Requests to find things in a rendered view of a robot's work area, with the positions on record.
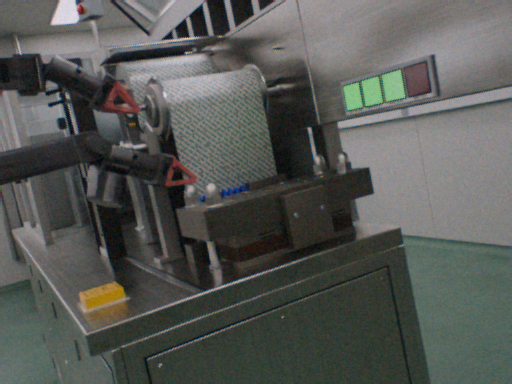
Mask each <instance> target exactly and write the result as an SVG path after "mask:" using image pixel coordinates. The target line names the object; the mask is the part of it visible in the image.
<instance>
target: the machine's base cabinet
mask: <svg viewBox="0 0 512 384"><path fill-rule="evenodd" d="M23 259H24V262H25V264H27V270H28V273H29V276H30V280H31V286H32V289H33V292H34V296H35V302H36V305H37V308H38V315H39V318H40V321H41V324H42V331H43V334H42V335H43V338H44V341H45V344H46V347H47V350H48V353H49V359H50V361H51V363H52V365H53V370H54V371H55V374H56V378H57V379H58V382H59V383H60V384H431V380H430V376H429V371H428V367H427V362H426V356H425V349H424V344H423V340H422V335H421V331H420V327H419V318H418V314H417V309H416V305H415V301H414V296H413V287H412V283H411V278H410V274H409V270H408V261H407V257H406V252H405V248H404V245H403V244H402V245H399V246H395V247H393V248H391V249H388V250H384V251H382V252H379V253H378V254H376V253H375V254H373V255H371V256H368V257H364V258H362V259H359V260H358V261H353V262H351V263H348V264H344V265H342V266H340V267H338V268H333V269H331V270H329V271H324V272H322V273H320V274H318V275H313V276H311V277H309V278H307V279H302V280H300V281H298V282H294V283H291V284H290V285H287V286H283V287H281V288H279V289H276V290H272V291H270V292H268V293H265V294H261V295H259V296H257V297H252V298H250V299H248V300H246V301H242V302H239V303H237V304H234V305H231V306H228V307H226V308H223V309H219V310H217V311H215V312H213V313H208V314H206V315H204V316H202V317H200V318H195V319H193V320H191V321H189V322H185V323H182V324H180V325H177V326H173V327H171V328H169V329H166V330H165V331H160V332H157V333H155V334H153V335H149V336H146V337H145V338H142V339H140V340H136V341H133V342H131V343H129V344H126V345H122V346H120V347H117V348H116V349H112V350H108V351H106V352H104V353H102V354H98V355H95V356H93V357H91V356H90V355H89V354H88V352H87V350H86V349H85V347H84V346H83V343H81V341H80V339H79V337H78V336H77V335H76V332H75V331H74V330H73V328H72V326H71V325H70V323H68V319H66V317H65V316H64V314H63V312H62V311H61V310H60V307H59V306H58V305H57V303H56V301H55V299H53V297H52V295H51V294H50V292H49V291H48V288H47V287H46V286H45V285H44V282H43V281H42V280H41V279H40V276H39V275H38V273H37V272H36V270H35V268H33V266H32V264H31V262H30V261H29V260H28V257H27V256H26V255H25V253H24V252H23Z"/></svg>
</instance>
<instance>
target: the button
mask: <svg viewBox="0 0 512 384"><path fill-rule="evenodd" d="M79 296H80V300H81V304H82V306H84V307H85V309H86V310H92V309H94V308H97V307H99V306H102V305H106V304H109V303H111V302H115V301H117V300H122V299H124V298H126V297H125V294H124V290H123V287H122V286H120V285H118V284H117V283H115V282H111V283H109V284H107V285H101V286H99V287H96V288H93V289H90V290H86V291H82V292H80V293H79Z"/></svg>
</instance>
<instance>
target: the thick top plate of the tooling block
mask: <svg viewBox="0 0 512 384"><path fill-rule="evenodd" d="M352 169H354V170H351V171H349V172H345V173H338V174H337V171H338V169H337V170H328V172H326V173H323V174H308V175H305V176H302V177H299V178H293V179H290V180H286V182H282V183H279V184H275V185H270V186H267V187H264V188H260V189H254V190H247V191H244V192H241V193H235V194H232V195H229V196H223V197H222V200H223V202H224V205H221V206H218V207H210V208H206V206H207V204H206V201H205V202H201V203H202V204H201V205H199V206H196V207H187V208H186V207H180V208H177V209H176V211H177V215H178V219H179V226H180V229H181V233H182V236H184V237H191V238H194V239H197V240H201V241H208V242H212V241H217V240H220V239H223V238H225V237H231V236H233V235H235V234H238V233H244V232H246V231H249V230H252V229H257V228H260V227H262V226H268V225H270V224H273V223H275V222H281V221H283V220H284V217H283V214H282V206H281V202H280V198H279V196H283V195H286V194H289V193H294V192H297V191H301V190H303V189H309V188H312V187H315V186H318V185H325V187H326V191H327V199H328V203H329V207H331V206H334V205H337V204H342V203H345V202H347V201H350V200H355V199H358V198H361V197H363V196H369V195H372V194H374V188H373V183H372V179H371V175H370V167H362V168H352Z"/></svg>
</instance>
